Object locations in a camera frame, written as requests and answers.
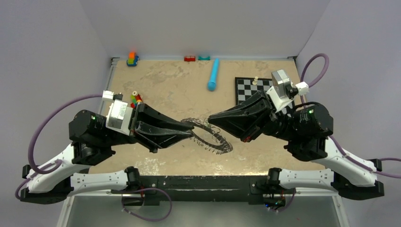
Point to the blue orange toy car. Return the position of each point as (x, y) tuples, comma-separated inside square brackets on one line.
[(132, 60)]

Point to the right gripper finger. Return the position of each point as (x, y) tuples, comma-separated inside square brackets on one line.
[(258, 101), (239, 122)]

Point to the black front rail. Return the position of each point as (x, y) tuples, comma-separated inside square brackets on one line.
[(252, 189)]

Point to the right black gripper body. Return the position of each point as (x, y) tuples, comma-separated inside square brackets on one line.
[(277, 127)]

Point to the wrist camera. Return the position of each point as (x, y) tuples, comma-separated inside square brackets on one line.
[(119, 115), (283, 91)]

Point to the teal toy brick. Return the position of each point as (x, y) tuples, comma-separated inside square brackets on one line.
[(204, 58)]

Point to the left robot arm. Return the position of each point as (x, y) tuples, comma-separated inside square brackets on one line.
[(92, 137)]

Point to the blue cylinder tube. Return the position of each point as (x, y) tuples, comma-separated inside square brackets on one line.
[(212, 83)]

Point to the black white chessboard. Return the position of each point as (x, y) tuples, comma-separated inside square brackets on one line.
[(244, 88)]

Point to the metal disc with keyrings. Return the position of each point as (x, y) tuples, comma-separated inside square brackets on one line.
[(209, 137)]

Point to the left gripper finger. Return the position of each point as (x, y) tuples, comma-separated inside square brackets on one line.
[(168, 137), (153, 117)]

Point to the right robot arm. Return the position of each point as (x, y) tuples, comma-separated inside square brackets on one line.
[(307, 131)]

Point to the white chess pawn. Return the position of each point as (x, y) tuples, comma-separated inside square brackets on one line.
[(255, 81)]

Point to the colourful toy block stack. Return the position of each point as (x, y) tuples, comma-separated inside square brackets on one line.
[(135, 99)]

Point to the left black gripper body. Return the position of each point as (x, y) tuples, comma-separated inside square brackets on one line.
[(135, 135)]

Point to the red toy brick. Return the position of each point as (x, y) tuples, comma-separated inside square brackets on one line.
[(189, 58)]

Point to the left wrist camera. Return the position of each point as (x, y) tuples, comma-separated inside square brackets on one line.
[(119, 115)]

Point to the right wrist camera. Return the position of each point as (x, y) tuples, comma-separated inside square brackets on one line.
[(283, 91)]

